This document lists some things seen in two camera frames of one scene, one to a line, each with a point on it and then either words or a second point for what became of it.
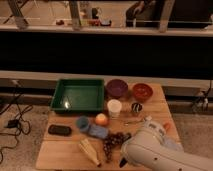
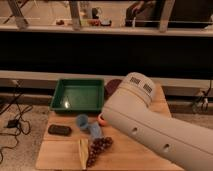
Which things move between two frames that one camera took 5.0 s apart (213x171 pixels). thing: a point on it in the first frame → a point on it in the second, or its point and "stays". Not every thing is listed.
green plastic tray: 79,95 stays
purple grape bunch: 111,140 → 98,144
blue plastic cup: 82,123 stays
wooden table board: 95,140 stays
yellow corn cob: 87,147 → 84,151
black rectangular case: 60,130 stays
